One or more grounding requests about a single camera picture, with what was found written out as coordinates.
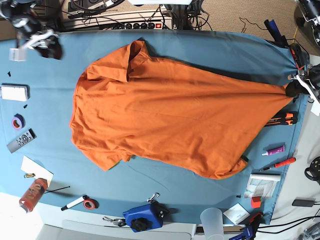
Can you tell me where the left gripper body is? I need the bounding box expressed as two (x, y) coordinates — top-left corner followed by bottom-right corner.
(288, 64), (320, 115)

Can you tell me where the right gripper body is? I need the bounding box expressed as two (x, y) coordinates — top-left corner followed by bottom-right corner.
(9, 22), (59, 62)

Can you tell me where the orange t-shirt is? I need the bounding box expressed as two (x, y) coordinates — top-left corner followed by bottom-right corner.
(69, 40), (292, 180)

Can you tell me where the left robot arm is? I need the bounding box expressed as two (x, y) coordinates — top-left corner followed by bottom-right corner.
(294, 0), (320, 116)

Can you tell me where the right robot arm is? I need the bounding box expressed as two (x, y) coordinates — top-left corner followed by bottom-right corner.
(0, 0), (64, 62)

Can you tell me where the orange black clamp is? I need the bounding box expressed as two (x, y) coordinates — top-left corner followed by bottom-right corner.
(289, 43), (305, 70)

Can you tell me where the orange black utility knife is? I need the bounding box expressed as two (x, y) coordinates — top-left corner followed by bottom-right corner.
(265, 111), (298, 127)

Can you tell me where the white rectangular box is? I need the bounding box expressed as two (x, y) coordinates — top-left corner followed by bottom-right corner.
(0, 84), (30, 102)

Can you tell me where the purple tube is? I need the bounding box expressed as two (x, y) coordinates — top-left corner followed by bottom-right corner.
(262, 145), (285, 156)

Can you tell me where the purple tape roll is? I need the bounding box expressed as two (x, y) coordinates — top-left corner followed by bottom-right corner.
(11, 113), (25, 131)

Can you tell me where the grey remote control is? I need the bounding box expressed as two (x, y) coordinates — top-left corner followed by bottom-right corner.
(7, 128), (36, 153)

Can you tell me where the black power brick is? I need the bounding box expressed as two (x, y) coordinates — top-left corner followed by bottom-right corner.
(291, 197), (316, 208)

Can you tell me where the blue table cloth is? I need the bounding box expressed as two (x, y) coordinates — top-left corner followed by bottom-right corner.
(0, 30), (302, 223)

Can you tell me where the white paper sheet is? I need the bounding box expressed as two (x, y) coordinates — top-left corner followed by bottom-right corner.
(20, 155), (54, 187)

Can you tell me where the small red cube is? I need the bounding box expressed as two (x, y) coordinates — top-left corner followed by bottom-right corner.
(250, 196), (261, 209)

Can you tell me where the AA battery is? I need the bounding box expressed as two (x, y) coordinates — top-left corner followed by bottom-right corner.
(24, 173), (36, 178)

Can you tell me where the thin black rod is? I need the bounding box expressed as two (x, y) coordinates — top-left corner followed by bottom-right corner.
(44, 186), (71, 194)

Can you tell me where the white card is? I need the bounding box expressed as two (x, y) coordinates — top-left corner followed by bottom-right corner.
(223, 203), (250, 225)

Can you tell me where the red drink can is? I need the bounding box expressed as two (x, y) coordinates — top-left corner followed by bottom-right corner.
(19, 178), (48, 213)

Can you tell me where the white marker pen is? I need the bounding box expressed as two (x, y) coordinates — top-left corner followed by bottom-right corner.
(61, 195), (88, 211)

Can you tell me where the blue spring clamp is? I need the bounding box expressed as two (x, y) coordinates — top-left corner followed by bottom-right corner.
(229, 212), (263, 240)

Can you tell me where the clear plastic cup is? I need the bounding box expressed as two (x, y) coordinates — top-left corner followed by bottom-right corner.
(200, 207), (224, 240)

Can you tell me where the red tape roll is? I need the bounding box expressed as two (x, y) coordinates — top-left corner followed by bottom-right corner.
(83, 198), (99, 210)

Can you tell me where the silver carabiner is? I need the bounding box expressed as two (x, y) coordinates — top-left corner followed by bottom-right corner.
(147, 192), (160, 203)

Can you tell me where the silver key clip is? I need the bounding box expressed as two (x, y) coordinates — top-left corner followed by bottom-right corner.
(102, 216), (127, 227)

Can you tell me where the blue plastic clamp block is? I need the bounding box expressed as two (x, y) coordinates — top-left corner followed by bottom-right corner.
(122, 201), (170, 233)

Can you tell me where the red handled screwdriver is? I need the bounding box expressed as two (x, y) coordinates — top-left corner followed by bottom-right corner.
(259, 157), (296, 172)

